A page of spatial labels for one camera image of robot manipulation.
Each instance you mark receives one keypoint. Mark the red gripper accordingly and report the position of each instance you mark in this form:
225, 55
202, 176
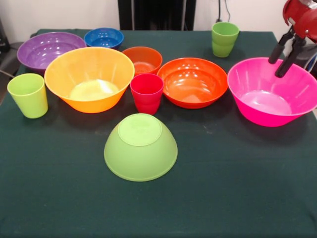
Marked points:
304, 21

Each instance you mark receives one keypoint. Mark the green bowl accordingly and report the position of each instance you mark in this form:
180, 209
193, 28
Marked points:
141, 153

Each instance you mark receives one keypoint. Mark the pink bowl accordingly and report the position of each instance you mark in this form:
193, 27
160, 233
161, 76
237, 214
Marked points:
262, 84

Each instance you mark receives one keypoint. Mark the green cup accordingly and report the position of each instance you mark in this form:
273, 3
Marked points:
224, 39

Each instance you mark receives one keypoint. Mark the wide orange-red bowl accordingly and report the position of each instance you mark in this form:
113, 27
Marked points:
193, 81

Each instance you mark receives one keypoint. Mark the dark green tablecloth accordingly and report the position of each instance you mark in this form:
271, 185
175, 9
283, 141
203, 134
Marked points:
223, 173

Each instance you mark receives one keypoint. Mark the small orange-red bowl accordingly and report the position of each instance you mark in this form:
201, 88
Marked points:
143, 58

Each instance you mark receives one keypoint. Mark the magenta red cup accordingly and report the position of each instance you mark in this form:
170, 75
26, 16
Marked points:
146, 96

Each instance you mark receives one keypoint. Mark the blue bowl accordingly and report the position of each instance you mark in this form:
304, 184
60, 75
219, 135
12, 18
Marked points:
104, 37

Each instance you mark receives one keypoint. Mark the large yellow-orange bowl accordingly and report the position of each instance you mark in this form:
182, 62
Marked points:
86, 74

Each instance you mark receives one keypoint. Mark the purple bowl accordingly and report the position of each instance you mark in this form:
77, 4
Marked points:
37, 52

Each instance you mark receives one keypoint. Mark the lime yellow cup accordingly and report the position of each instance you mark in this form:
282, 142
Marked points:
28, 99

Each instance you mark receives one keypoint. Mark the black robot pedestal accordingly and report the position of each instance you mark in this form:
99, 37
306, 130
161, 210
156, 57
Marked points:
153, 15

